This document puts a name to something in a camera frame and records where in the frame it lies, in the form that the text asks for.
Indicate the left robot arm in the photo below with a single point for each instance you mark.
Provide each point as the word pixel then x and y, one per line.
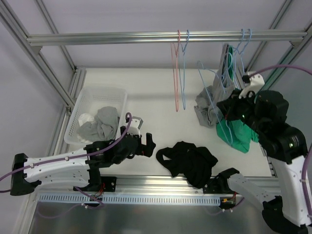
pixel 80 169

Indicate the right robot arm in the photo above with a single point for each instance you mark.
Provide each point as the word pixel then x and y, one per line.
pixel 285 146

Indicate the white plastic basket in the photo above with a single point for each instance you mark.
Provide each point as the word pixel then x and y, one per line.
pixel 89 101

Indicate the empty blue hanger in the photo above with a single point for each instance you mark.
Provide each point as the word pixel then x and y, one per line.
pixel 244 48

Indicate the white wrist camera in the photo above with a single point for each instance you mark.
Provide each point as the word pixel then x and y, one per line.
pixel 135 126
pixel 253 83

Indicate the aluminium frame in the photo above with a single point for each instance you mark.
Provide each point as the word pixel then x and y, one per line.
pixel 29 107

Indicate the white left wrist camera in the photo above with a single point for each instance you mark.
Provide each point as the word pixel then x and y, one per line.
pixel 135 126

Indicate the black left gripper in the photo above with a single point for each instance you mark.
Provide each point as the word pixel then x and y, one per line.
pixel 141 147

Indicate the blue hanger of grey top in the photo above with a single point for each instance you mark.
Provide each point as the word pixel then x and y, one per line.
pixel 182 74

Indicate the white tank top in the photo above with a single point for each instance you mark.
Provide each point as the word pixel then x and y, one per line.
pixel 86 128

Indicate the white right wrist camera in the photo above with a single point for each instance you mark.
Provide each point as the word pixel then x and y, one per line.
pixel 253 83

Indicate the dark grey tank top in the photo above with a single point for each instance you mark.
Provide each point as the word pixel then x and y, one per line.
pixel 206 110

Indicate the black tank top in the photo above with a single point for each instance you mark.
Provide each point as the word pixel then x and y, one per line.
pixel 195 163

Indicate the green tank top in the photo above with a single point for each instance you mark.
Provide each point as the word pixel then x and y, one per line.
pixel 235 133

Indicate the white slotted cable duct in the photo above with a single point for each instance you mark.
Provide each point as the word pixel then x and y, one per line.
pixel 200 200

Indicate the blue hanger of black top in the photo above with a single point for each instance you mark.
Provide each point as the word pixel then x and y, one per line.
pixel 224 127

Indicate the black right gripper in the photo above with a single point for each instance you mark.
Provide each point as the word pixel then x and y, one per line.
pixel 229 107

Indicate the aluminium hanging rail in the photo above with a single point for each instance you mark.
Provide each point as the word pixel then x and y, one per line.
pixel 164 37

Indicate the blue hanger of green top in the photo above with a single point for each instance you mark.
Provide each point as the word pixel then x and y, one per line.
pixel 233 53

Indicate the pink wire hanger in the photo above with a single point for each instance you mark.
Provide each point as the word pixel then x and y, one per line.
pixel 175 66

